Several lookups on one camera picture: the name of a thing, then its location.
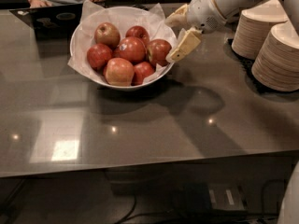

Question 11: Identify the red apple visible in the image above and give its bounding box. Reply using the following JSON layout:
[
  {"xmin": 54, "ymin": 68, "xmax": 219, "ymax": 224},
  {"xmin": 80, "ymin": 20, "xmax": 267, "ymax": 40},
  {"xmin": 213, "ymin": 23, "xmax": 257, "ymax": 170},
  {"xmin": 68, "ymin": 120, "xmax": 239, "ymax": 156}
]
[
  {"xmin": 147, "ymin": 39, "xmax": 172, "ymax": 66},
  {"xmin": 132, "ymin": 62, "xmax": 155, "ymax": 85},
  {"xmin": 114, "ymin": 36, "xmax": 146, "ymax": 63},
  {"xmin": 87, "ymin": 43, "xmax": 112, "ymax": 70},
  {"xmin": 125, "ymin": 25, "xmax": 150, "ymax": 45}
]

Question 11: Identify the front stack of paper plates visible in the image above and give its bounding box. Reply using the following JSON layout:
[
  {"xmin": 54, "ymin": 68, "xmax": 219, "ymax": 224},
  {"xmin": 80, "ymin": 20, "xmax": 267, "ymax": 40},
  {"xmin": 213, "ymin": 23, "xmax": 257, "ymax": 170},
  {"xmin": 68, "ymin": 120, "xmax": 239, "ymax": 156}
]
[{"xmin": 251, "ymin": 21, "xmax": 299, "ymax": 91}]

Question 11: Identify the red apple front right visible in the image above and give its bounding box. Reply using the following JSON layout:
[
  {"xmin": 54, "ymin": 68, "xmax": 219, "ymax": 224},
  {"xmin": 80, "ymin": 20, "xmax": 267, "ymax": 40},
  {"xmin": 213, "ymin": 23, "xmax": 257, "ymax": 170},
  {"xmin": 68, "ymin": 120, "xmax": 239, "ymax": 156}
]
[{"xmin": 132, "ymin": 62, "xmax": 155, "ymax": 85}]

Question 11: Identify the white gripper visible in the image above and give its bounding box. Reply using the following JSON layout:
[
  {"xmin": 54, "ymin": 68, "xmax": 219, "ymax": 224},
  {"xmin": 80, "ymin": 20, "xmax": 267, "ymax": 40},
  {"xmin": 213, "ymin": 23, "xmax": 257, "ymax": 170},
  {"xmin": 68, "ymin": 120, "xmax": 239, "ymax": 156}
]
[{"xmin": 164, "ymin": 0, "xmax": 226, "ymax": 63}]

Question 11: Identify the black mat under plates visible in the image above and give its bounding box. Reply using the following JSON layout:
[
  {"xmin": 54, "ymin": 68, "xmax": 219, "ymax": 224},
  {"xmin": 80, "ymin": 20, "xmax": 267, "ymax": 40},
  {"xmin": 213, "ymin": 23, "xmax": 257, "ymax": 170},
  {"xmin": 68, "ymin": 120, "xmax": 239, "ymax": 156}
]
[{"xmin": 233, "ymin": 51, "xmax": 288, "ymax": 94}]

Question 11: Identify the red apple back right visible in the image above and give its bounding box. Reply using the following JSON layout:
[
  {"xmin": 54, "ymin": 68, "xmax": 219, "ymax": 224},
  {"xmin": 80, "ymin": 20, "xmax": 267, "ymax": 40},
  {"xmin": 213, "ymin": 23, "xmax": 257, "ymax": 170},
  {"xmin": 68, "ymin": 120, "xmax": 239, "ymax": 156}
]
[{"xmin": 125, "ymin": 25, "xmax": 150, "ymax": 45}]

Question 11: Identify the white bowl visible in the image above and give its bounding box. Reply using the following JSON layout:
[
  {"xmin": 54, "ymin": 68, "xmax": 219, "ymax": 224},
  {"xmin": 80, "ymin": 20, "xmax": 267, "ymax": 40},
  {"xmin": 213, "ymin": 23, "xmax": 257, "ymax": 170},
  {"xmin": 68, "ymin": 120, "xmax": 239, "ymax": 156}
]
[{"xmin": 68, "ymin": 4, "xmax": 177, "ymax": 91}]

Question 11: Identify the red apple left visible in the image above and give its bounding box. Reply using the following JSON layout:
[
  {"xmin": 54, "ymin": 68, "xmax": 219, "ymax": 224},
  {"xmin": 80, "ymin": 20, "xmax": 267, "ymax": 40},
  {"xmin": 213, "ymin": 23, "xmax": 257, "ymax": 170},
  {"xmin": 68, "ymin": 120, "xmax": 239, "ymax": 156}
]
[{"xmin": 87, "ymin": 43, "xmax": 112, "ymax": 70}]

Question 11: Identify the stack of paper plates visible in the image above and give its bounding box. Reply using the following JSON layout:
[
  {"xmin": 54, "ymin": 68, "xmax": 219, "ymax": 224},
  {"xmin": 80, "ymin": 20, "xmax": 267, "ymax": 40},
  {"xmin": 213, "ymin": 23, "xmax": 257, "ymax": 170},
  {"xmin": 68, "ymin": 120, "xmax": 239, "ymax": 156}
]
[
  {"xmin": 251, "ymin": 21, "xmax": 299, "ymax": 91},
  {"xmin": 232, "ymin": 0, "xmax": 289, "ymax": 60}
]

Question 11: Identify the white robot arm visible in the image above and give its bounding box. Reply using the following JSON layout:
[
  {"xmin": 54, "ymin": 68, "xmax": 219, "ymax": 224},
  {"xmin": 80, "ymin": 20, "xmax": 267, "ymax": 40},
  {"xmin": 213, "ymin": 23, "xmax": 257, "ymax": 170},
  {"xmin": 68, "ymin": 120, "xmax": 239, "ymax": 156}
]
[{"xmin": 165, "ymin": 0, "xmax": 299, "ymax": 62}]

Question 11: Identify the black cable on floor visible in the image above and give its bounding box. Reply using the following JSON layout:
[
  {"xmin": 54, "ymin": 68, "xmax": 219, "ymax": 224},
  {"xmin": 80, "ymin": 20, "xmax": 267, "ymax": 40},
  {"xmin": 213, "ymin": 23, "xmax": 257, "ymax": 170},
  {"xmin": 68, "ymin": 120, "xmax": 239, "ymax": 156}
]
[{"xmin": 111, "ymin": 179, "xmax": 288, "ymax": 224}]

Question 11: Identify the yellow-red apple back left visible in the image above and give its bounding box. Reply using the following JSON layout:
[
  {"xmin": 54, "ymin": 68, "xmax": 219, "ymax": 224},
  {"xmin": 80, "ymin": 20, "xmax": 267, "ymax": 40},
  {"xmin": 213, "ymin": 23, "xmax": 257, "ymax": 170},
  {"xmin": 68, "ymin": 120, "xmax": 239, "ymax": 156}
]
[{"xmin": 94, "ymin": 22, "xmax": 121, "ymax": 49}]

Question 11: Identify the red apple centre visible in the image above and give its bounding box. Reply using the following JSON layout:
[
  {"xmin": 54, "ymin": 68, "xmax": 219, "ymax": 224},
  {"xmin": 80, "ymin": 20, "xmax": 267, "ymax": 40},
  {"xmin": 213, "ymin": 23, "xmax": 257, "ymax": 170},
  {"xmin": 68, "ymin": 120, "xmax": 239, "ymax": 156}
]
[{"xmin": 114, "ymin": 36, "xmax": 146, "ymax": 63}]

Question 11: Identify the back stack of paper plates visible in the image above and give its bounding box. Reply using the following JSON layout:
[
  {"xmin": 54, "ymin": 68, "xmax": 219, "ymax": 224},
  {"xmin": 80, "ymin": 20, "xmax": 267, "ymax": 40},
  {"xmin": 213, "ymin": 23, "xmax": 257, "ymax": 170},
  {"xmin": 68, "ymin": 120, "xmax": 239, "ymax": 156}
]
[{"xmin": 232, "ymin": 0, "xmax": 289, "ymax": 60}]

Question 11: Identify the yellow-red apple front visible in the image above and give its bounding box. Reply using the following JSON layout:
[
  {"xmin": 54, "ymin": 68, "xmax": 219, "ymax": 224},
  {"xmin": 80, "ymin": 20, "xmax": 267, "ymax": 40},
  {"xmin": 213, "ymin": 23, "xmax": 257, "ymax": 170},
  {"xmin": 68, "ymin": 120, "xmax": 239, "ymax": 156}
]
[{"xmin": 104, "ymin": 58, "xmax": 135, "ymax": 87}]

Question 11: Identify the black laptop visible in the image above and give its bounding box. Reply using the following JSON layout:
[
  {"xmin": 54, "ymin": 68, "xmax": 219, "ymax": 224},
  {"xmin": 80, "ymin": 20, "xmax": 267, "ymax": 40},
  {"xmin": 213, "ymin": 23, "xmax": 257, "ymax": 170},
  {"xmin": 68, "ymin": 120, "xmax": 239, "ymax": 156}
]
[{"xmin": 9, "ymin": 2, "xmax": 107, "ymax": 42}]

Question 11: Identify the person's right hand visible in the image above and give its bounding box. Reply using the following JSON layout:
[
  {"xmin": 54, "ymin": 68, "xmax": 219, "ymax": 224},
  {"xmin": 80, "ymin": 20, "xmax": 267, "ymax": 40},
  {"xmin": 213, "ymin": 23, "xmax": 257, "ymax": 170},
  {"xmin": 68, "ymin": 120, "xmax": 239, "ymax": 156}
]
[{"xmin": 30, "ymin": 0, "xmax": 51, "ymax": 8}]

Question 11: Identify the dark box on floor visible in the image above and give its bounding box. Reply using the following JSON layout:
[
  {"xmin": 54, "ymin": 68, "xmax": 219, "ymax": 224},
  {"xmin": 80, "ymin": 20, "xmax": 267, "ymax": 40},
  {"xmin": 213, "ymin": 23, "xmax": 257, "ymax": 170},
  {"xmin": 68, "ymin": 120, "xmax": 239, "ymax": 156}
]
[{"xmin": 177, "ymin": 183, "xmax": 212, "ymax": 214}]

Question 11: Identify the yellow-red apple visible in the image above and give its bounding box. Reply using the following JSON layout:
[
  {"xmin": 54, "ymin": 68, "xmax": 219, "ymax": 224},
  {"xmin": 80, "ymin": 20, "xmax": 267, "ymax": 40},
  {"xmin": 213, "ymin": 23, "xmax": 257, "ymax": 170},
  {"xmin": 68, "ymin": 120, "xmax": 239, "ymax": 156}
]
[
  {"xmin": 94, "ymin": 22, "xmax": 121, "ymax": 49},
  {"xmin": 104, "ymin": 58, "xmax": 135, "ymax": 87}
]

